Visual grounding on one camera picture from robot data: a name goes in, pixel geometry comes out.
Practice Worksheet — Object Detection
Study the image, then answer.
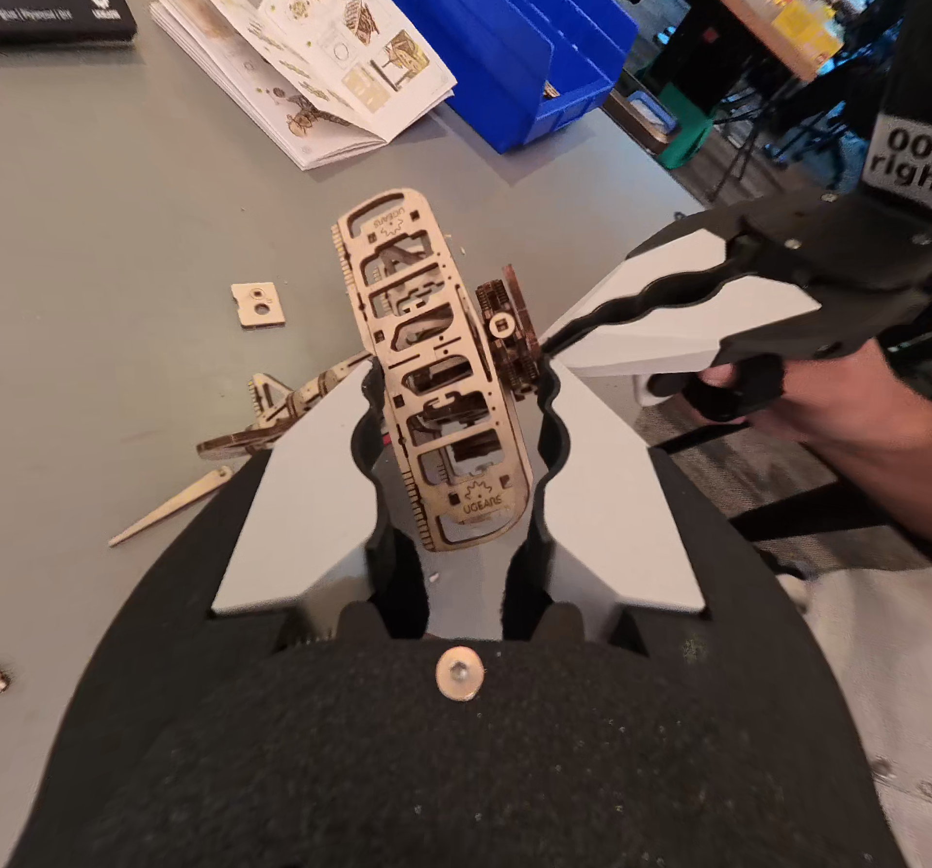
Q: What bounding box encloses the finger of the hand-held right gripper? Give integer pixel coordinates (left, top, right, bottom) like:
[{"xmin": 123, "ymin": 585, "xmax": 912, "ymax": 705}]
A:
[
  {"xmin": 541, "ymin": 216, "xmax": 740, "ymax": 358},
  {"xmin": 552, "ymin": 272, "xmax": 824, "ymax": 378}
]

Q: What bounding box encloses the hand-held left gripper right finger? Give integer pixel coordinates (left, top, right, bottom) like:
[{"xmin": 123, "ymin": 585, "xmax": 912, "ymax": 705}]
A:
[{"xmin": 532, "ymin": 362, "xmax": 707, "ymax": 643}]

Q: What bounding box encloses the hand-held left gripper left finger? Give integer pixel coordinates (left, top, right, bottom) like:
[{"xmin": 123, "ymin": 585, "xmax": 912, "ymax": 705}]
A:
[{"xmin": 211, "ymin": 360, "xmax": 398, "ymax": 627}]

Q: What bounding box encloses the wooden biplane model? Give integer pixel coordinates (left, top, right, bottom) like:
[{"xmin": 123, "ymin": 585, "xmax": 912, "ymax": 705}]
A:
[{"xmin": 197, "ymin": 187, "xmax": 543, "ymax": 554}]

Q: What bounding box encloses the person's right forearm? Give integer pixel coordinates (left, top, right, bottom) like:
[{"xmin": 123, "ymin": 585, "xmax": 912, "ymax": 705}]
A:
[{"xmin": 808, "ymin": 438, "xmax": 932, "ymax": 543}]

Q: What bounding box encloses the grey desk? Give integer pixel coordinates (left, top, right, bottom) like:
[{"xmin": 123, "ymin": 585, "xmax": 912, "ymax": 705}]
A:
[{"xmin": 0, "ymin": 0, "xmax": 707, "ymax": 818}]

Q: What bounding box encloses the person's right hand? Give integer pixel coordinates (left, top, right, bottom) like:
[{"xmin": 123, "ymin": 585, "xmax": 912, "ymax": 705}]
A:
[{"xmin": 695, "ymin": 342, "xmax": 932, "ymax": 463}]

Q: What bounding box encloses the pointed wooden stick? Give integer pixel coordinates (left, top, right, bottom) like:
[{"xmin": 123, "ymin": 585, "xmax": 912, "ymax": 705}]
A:
[{"xmin": 108, "ymin": 465, "xmax": 234, "ymax": 549}]

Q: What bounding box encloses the green plastic object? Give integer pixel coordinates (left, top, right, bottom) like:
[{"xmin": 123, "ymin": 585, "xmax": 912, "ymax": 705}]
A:
[{"xmin": 659, "ymin": 82, "xmax": 718, "ymax": 170}]

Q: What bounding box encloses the square wooden piece with holes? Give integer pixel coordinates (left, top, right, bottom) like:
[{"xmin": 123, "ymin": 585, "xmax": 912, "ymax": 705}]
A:
[{"xmin": 231, "ymin": 282, "xmax": 286, "ymax": 330}]

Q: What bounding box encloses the wooden background table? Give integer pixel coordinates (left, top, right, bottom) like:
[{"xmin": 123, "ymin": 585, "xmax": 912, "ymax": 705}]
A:
[{"xmin": 651, "ymin": 0, "xmax": 838, "ymax": 83}]

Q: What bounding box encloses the blue storage bin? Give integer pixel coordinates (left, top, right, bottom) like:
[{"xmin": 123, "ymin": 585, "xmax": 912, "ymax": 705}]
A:
[{"xmin": 331, "ymin": 0, "xmax": 639, "ymax": 154}]

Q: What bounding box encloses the open instruction booklet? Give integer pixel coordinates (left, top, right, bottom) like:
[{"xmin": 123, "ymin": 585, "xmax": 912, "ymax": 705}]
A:
[{"xmin": 149, "ymin": 0, "xmax": 458, "ymax": 171}]

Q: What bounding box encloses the black lanyard strap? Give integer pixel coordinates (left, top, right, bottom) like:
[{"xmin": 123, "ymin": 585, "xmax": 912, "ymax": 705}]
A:
[{"xmin": 728, "ymin": 495, "xmax": 898, "ymax": 543}]

